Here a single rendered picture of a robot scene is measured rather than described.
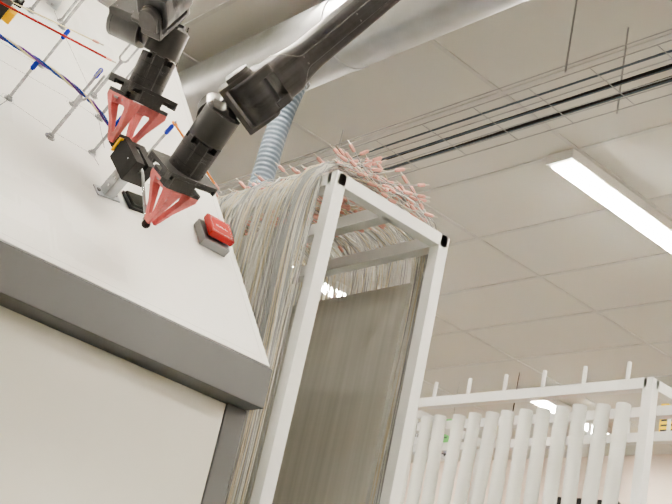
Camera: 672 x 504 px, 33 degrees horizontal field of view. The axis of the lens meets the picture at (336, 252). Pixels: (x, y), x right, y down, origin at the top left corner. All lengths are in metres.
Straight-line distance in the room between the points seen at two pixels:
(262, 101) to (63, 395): 0.50
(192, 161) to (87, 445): 0.43
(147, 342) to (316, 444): 1.07
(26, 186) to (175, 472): 0.47
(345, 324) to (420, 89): 3.05
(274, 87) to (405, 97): 4.05
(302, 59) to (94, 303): 0.46
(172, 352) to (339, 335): 1.11
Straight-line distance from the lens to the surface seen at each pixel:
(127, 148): 1.81
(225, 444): 1.78
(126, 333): 1.64
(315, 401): 2.72
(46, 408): 1.61
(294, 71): 1.70
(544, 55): 5.28
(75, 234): 1.70
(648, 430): 4.09
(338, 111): 6.02
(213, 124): 1.69
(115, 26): 1.88
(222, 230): 1.95
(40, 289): 1.58
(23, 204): 1.67
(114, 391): 1.67
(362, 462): 2.53
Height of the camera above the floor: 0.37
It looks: 22 degrees up
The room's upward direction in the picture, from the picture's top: 13 degrees clockwise
